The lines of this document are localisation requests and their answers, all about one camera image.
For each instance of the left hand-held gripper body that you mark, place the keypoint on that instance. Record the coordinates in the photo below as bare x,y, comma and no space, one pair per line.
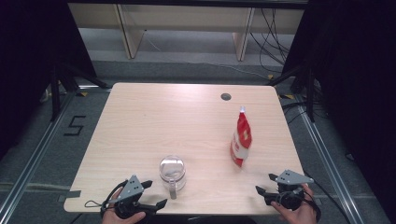
129,190

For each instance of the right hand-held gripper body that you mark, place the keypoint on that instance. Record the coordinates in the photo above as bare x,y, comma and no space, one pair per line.
292,178

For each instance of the red and white pouch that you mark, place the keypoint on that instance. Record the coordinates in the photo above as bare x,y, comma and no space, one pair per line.
241,140

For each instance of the person's left hand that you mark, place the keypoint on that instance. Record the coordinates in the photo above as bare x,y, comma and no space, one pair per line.
109,218

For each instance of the person's right hand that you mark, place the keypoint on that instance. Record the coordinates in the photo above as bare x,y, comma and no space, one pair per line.
302,216

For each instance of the grey tape strip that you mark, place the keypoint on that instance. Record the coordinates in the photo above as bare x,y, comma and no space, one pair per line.
70,195

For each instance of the yellow black tape piece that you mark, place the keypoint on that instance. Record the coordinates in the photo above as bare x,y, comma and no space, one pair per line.
270,76
82,93
288,96

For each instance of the black metal stand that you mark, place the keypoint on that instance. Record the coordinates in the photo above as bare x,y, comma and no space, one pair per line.
309,93
55,93

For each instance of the black curtain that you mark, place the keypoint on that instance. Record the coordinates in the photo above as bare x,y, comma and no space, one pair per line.
358,77
34,62

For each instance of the light wooden shelf unit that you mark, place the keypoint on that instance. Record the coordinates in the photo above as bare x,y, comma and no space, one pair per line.
186,18

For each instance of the metal floor rail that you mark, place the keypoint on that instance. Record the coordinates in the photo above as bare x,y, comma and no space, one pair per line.
34,161
323,155

